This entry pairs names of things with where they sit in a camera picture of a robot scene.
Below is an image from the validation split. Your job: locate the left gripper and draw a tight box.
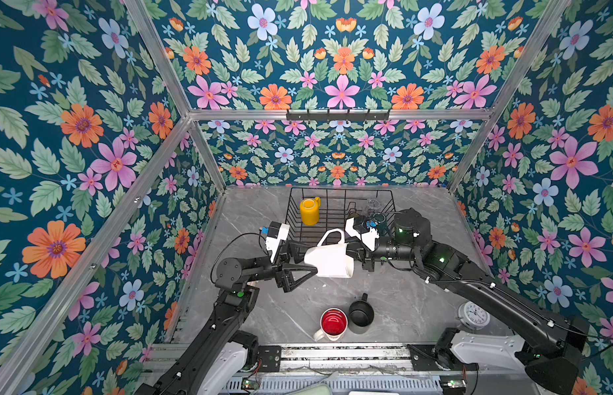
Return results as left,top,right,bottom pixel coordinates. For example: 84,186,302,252
244,241,320,300

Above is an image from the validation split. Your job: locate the white cream mug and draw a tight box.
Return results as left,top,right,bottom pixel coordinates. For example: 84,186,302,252
304,229,354,279

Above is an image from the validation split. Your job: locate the clear plastic cup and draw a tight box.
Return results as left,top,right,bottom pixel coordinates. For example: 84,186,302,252
366,198,382,216

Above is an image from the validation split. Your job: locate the black wire dish rack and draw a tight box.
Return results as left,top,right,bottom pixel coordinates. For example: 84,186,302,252
285,187,396,245

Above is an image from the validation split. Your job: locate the yellow mug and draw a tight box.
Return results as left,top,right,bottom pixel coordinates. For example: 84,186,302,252
299,197,321,226

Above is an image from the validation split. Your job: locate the red and white mug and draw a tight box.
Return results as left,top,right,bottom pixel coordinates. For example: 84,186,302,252
313,308,348,342

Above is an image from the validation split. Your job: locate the black mug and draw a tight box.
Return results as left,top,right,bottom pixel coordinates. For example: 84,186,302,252
348,293,375,330

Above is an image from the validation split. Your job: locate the dark green mug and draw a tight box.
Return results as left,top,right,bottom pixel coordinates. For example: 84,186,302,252
372,213,387,225

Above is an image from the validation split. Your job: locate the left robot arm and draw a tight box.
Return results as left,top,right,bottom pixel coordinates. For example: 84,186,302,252
136,256,318,394

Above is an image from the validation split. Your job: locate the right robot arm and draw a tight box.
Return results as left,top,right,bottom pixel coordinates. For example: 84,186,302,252
345,208,590,394

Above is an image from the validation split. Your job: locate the white alarm clock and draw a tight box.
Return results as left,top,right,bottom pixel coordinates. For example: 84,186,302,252
457,301,491,330

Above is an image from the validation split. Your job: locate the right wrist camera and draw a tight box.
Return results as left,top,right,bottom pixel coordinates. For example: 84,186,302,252
344,217,380,252

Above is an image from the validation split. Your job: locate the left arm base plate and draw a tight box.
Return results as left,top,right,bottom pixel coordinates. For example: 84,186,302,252
258,345,283,373

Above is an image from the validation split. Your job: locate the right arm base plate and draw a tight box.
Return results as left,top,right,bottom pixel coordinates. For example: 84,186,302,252
406,343,479,371

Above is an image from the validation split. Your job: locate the black hook rail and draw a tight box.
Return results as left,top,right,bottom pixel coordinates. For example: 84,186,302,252
285,110,390,123

